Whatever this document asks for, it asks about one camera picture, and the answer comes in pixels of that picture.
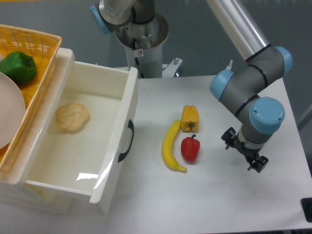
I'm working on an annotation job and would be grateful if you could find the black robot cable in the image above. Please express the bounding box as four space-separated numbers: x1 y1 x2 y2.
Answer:
132 38 146 79

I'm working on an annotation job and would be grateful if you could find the white top drawer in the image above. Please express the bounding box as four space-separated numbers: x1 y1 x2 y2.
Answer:
26 61 138 206

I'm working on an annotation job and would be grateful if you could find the black object at table edge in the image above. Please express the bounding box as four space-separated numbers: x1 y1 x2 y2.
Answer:
301 197 312 223

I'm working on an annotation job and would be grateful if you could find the yellow bell pepper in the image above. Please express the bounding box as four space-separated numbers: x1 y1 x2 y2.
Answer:
181 105 199 133

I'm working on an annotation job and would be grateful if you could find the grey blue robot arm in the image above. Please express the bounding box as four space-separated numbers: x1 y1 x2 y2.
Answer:
90 0 293 172

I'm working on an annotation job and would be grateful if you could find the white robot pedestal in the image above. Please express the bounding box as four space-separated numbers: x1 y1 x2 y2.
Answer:
117 13 183 78

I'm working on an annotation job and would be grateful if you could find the white plate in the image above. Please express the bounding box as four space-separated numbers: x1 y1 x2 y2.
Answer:
0 73 25 147

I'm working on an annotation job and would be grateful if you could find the yellow banana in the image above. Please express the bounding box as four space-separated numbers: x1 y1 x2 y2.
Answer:
161 119 187 173

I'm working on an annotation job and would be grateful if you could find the white drawer cabinet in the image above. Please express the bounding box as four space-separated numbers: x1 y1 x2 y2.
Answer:
0 47 113 215

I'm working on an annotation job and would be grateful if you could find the round bread bun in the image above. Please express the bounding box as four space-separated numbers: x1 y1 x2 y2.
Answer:
55 102 90 131

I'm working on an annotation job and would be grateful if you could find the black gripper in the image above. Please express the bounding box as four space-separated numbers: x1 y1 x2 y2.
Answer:
221 127 269 173

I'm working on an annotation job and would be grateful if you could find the red bell pepper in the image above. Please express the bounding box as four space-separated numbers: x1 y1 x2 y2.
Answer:
180 134 200 163

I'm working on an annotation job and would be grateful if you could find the green bell pepper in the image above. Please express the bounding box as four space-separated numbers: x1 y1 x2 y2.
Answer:
0 51 37 84

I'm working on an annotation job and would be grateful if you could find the yellow woven basket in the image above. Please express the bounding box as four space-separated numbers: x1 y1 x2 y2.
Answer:
0 24 62 169

